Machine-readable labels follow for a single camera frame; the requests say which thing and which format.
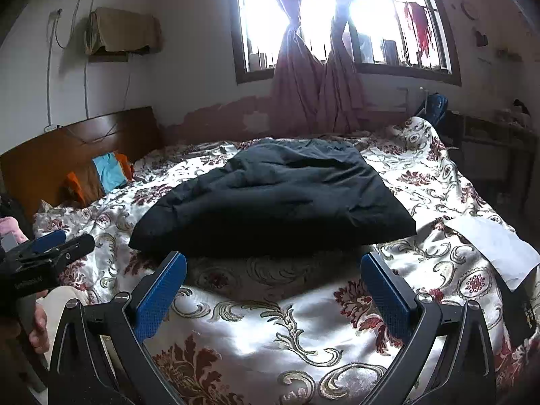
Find floral bedspread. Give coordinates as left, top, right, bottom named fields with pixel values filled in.
left=33, top=116, right=540, bottom=405

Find black puffer jacket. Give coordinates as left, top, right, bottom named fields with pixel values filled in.
left=129, top=137, right=417, bottom=259

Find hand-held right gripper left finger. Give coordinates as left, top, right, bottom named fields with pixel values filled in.
left=47, top=251, right=187, bottom=405

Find blue backpack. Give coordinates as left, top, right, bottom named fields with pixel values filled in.
left=415, top=92, right=449, bottom=127

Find red hanging clothes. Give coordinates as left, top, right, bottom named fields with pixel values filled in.
left=403, top=2, right=435, bottom=57

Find pink curtain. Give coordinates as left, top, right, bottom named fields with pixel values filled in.
left=257, top=0, right=334, bottom=133
left=316, top=0, right=384, bottom=133

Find pink cloth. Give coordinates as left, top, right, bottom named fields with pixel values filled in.
left=0, top=216, right=26, bottom=245

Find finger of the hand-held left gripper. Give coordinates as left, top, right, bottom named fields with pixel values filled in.
left=17, top=233, right=96, bottom=268
left=30, top=230, right=68, bottom=256

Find wooden headboard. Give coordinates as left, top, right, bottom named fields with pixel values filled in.
left=0, top=106, right=163, bottom=224

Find white paper sheet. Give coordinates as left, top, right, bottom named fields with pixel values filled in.
left=443, top=215, right=540, bottom=292

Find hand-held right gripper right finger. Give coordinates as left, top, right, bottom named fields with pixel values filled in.
left=360, top=252, right=496, bottom=405

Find beige cloth-covered wall box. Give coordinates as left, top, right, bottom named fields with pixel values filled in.
left=85, top=7, right=163, bottom=63

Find wooden desk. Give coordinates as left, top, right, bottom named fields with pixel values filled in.
left=447, top=110, right=540, bottom=203

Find orange and blue pillow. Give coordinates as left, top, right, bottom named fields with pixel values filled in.
left=63, top=152, right=135, bottom=205

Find person's left hand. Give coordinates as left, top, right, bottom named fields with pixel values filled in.
left=27, top=299, right=52, bottom=355

